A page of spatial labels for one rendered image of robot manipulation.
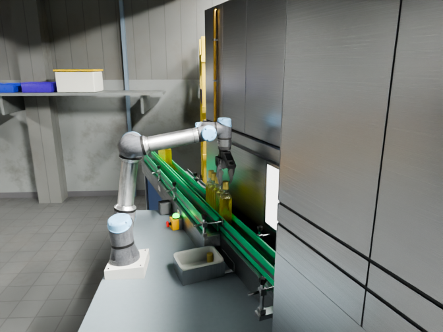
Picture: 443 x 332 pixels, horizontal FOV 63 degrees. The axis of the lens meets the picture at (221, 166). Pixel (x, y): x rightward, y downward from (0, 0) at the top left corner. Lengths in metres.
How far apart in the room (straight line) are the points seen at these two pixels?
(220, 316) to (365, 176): 1.06
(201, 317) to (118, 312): 0.36
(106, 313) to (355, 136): 1.31
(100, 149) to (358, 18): 4.65
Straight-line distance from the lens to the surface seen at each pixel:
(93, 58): 5.08
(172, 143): 1.75
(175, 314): 1.67
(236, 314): 1.66
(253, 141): 1.91
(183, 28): 4.92
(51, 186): 5.28
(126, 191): 1.95
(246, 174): 2.00
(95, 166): 5.27
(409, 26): 0.69
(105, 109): 5.07
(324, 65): 0.84
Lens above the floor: 1.77
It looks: 16 degrees down
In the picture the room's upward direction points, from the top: straight up
